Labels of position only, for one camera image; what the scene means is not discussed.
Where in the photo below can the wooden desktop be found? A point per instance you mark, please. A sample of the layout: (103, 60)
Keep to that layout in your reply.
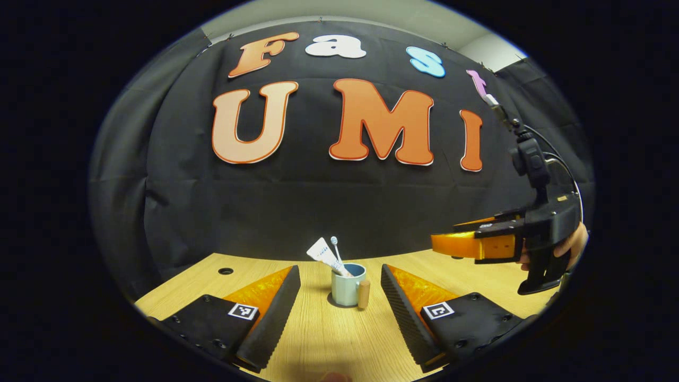
(329, 339)

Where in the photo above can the black backdrop cloth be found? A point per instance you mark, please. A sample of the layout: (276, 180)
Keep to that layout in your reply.
(318, 201)

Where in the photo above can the dark round coaster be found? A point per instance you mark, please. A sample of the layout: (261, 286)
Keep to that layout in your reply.
(329, 301)

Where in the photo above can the white toothpaste tube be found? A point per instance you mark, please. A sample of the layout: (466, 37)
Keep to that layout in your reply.
(321, 249)

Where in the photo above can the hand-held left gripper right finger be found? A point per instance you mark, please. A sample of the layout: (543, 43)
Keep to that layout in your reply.
(406, 318)

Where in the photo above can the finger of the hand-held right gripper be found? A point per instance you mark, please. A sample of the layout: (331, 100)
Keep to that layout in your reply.
(493, 246)
(498, 217)

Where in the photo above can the white toothbrush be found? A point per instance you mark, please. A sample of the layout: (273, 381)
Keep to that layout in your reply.
(334, 241)

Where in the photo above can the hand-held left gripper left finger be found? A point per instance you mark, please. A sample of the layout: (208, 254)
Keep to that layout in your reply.
(276, 318)

